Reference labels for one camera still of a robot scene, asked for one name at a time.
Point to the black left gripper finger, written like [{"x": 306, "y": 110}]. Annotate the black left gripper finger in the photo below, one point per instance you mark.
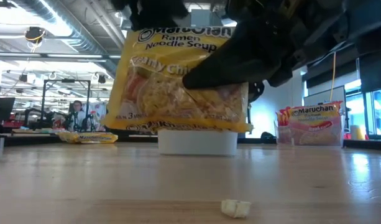
[{"x": 159, "y": 14}]

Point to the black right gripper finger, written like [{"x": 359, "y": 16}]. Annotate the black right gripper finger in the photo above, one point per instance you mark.
[
  {"x": 257, "y": 91},
  {"x": 240, "y": 59}
]

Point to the clear plastic bin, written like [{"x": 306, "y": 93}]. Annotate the clear plastic bin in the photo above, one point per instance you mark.
[{"x": 281, "y": 137}]

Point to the yellow Maruchan ramen pack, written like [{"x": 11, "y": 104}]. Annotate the yellow Maruchan ramen pack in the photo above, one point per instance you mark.
[
  {"x": 153, "y": 93},
  {"x": 87, "y": 137}
]

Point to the black background robot arm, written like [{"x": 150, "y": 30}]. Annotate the black background robot arm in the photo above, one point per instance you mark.
[
  {"x": 91, "y": 120},
  {"x": 48, "y": 117}
]

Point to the black equipment stand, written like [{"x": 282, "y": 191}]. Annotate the black equipment stand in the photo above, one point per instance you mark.
[{"x": 249, "y": 116}]

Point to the grey ceiling box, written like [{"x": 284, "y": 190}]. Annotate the grey ceiling box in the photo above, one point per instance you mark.
[{"x": 201, "y": 18}]

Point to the white board panel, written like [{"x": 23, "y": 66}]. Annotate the white board panel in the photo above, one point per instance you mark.
[{"x": 324, "y": 96}]

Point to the white plastic bin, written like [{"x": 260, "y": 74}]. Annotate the white plastic bin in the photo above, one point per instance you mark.
[{"x": 198, "y": 143}]

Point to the glass window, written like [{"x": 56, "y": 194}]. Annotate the glass window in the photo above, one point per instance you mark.
[{"x": 376, "y": 105}]

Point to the yellowish paper roll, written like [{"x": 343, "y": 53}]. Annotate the yellowish paper roll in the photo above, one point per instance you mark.
[{"x": 357, "y": 132}]

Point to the white noodle crumb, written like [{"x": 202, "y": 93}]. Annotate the white noodle crumb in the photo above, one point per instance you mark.
[{"x": 235, "y": 208}]

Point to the person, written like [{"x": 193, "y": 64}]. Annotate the person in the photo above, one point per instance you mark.
[{"x": 76, "y": 107}]

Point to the black ceiling-hung device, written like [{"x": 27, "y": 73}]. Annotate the black ceiling-hung device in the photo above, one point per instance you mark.
[{"x": 34, "y": 34}]

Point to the black monitor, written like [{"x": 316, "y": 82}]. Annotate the black monitor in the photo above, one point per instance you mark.
[{"x": 2, "y": 110}]

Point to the black metal frame stand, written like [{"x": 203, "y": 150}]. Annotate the black metal frame stand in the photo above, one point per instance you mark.
[{"x": 66, "y": 81}]

